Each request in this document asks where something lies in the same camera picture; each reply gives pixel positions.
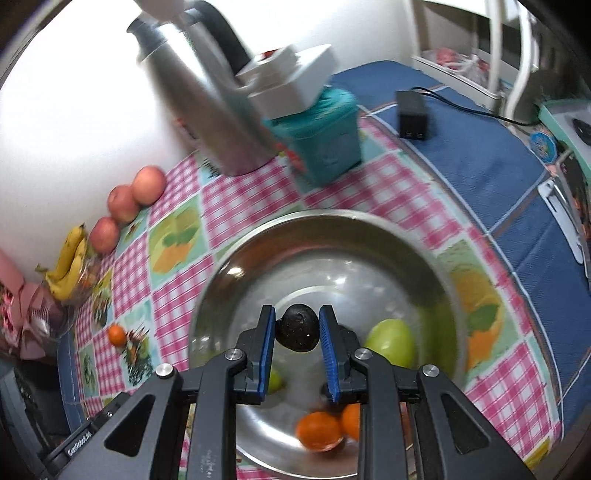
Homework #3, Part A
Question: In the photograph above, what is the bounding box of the dark plum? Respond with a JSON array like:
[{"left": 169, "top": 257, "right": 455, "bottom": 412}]
[{"left": 274, "top": 304, "right": 321, "bottom": 353}]

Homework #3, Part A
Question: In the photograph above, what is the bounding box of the small green apple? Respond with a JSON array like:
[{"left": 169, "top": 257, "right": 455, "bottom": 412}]
[{"left": 267, "top": 367, "right": 284, "bottom": 395}]

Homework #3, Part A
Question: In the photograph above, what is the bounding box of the large green apple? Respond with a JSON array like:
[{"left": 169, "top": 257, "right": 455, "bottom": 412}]
[{"left": 363, "top": 319, "right": 418, "bottom": 369}]

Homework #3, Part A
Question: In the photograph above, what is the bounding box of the orange tangerine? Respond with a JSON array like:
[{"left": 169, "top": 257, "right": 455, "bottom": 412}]
[
  {"left": 295, "top": 411, "right": 344, "bottom": 452},
  {"left": 107, "top": 323, "right": 127, "bottom": 349},
  {"left": 341, "top": 403, "right": 361, "bottom": 442}
]

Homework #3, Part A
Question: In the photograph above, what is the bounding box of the black chair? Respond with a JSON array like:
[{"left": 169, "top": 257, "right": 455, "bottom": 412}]
[{"left": 1, "top": 359, "right": 70, "bottom": 479}]

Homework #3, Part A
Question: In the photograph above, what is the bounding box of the stainless steel bowl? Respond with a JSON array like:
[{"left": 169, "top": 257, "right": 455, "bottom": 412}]
[{"left": 188, "top": 210, "right": 467, "bottom": 479}]

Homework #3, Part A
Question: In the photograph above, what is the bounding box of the checkered fruit-print tablecloth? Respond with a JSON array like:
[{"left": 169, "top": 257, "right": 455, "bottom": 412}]
[{"left": 68, "top": 115, "right": 565, "bottom": 480}]

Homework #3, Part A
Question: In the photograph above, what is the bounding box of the pink flower bouquet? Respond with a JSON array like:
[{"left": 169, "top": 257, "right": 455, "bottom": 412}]
[{"left": 1, "top": 252, "right": 65, "bottom": 361}]

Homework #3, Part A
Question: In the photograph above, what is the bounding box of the lower yellow banana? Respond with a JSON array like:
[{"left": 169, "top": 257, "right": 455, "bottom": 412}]
[{"left": 35, "top": 235, "right": 87, "bottom": 302}]

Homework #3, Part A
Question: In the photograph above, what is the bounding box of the yellow banana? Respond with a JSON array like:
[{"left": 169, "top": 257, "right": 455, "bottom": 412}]
[
  {"left": 35, "top": 235, "right": 87, "bottom": 302},
  {"left": 45, "top": 224, "right": 86, "bottom": 281}
]

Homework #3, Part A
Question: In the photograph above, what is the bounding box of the clear plastic fruit container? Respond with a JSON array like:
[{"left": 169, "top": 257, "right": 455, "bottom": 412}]
[{"left": 63, "top": 257, "right": 101, "bottom": 307}]

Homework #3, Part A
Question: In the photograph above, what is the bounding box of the left red apple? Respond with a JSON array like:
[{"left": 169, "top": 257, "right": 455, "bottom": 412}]
[{"left": 89, "top": 216, "right": 120, "bottom": 255}]

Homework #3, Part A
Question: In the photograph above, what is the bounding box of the red apple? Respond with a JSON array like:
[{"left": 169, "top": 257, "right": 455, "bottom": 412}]
[
  {"left": 89, "top": 216, "right": 120, "bottom": 255},
  {"left": 107, "top": 185, "right": 139, "bottom": 224},
  {"left": 131, "top": 165, "right": 167, "bottom": 206}
]

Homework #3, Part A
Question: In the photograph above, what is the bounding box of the teal box with red label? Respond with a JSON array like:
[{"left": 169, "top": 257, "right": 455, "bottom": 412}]
[{"left": 264, "top": 87, "right": 362, "bottom": 186}]

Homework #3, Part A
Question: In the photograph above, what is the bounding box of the right red apple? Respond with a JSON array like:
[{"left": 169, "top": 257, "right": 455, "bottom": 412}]
[{"left": 131, "top": 165, "right": 167, "bottom": 206}]

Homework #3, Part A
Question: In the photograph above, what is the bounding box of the middle red apple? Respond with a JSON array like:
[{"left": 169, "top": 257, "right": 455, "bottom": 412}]
[{"left": 107, "top": 185, "right": 139, "bottom": 224}]

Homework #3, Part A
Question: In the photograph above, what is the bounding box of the upper yellow banana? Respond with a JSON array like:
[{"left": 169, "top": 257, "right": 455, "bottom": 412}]
[{"left": 45, "top": 224, "right": 86, "bottom": 281}]

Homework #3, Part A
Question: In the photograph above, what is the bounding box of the blue cloth under tablecloth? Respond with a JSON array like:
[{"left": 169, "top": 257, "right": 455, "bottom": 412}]
[{"left": 329, "top": 59, "right": 591, "bottom": 434}]

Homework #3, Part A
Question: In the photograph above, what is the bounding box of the black power brick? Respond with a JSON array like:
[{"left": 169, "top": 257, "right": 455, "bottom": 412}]
[{"left": 397, "top": 91, "right": 429, "bottom": 140}]

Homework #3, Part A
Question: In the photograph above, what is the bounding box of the white power adapter block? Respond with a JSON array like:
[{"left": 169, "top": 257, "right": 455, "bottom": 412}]
[{"left": 236, "top": 44, "right": 338, "bottom": 120}]

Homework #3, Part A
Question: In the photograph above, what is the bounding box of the stainless steel thermos jug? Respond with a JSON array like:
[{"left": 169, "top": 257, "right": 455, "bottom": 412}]
[{"left": 127, "top": 1, "right": 276, "bottom": 177}]

